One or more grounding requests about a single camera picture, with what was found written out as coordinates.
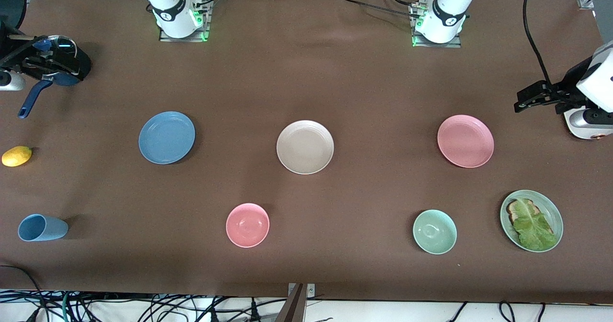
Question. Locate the pink plate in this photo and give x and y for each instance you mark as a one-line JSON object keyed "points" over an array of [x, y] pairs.
{"points": [[465, 141]]}

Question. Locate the glass pan lid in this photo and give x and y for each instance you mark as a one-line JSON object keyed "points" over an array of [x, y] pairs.
{"points": [[67, 41]]}

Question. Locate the toast slice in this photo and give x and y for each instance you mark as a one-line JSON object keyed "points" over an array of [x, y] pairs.
{"points": [[513, 212]]}

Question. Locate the yellow lemon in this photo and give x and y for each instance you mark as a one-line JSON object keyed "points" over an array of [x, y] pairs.
{"points": [[17, 156]]}

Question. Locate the green lettuce leaf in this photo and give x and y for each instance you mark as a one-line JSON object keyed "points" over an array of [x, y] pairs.
{"points": [[531, 228]]}

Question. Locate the dark camera post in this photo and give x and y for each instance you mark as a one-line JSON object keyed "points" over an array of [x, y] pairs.
{"points": [[292, 310]]}

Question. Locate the brown table cover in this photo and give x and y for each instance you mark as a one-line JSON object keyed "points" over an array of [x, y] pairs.
{"points": [[364, 87]]}

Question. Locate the small green bowl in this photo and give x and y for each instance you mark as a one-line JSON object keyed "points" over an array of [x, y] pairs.
{"points": [[435, 232]]}

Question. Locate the blue plate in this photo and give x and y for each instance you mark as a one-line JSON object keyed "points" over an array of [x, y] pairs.
{"points": [[166, 137]]}

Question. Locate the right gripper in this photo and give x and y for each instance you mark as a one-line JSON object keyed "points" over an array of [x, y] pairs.
{"points": [[10, 56]]}

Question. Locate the dark blue saucepan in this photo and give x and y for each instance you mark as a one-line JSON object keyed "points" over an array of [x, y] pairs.
{"points": [[36, 97]]}

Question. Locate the beige plate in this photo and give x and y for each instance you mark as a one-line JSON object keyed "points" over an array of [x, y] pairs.
{"points": [[305, 147]]}

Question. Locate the blue cup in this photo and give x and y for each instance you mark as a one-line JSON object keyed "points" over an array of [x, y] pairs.
{"points": [[45, 228]]}

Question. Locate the metal post bracket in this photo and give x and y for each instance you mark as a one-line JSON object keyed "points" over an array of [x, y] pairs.
{"points": [[311, 291]]}

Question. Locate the small pink bowl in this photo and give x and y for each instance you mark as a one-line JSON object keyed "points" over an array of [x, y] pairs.
{"points": [[247, 225]]}

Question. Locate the green plate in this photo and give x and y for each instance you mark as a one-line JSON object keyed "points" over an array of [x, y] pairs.
{"points": [[555, 216]]}

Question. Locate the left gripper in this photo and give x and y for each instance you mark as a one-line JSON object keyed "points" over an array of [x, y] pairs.
{"points": [[569, 92]]}

